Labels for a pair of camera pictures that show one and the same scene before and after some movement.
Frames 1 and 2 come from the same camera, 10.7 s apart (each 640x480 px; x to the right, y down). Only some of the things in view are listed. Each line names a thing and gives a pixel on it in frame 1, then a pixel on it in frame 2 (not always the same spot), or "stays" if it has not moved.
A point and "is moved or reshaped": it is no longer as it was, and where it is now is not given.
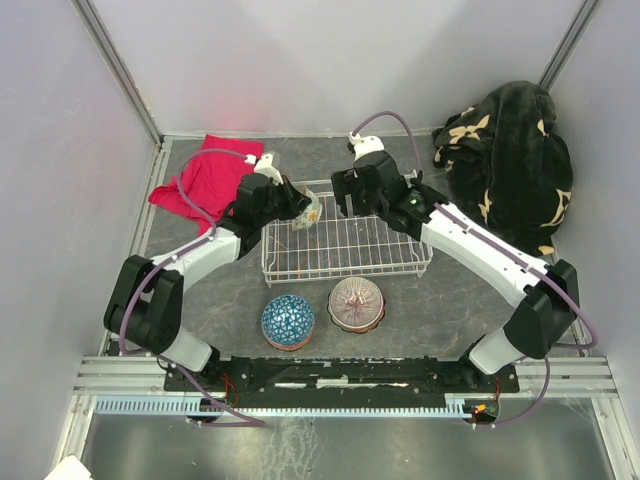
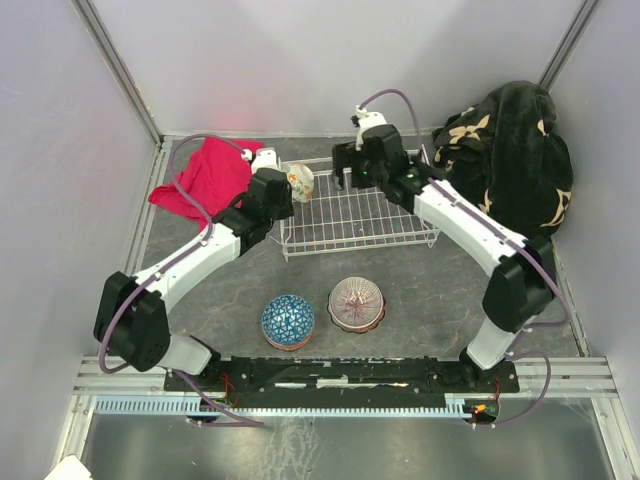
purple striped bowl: [356, 302] stays
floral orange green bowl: [311, 215] -> [301, 180]
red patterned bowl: [288, 319] stays
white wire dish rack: [351, 248] is moved or reshaped
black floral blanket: [501, 163] stays
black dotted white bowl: [286, 347] stays
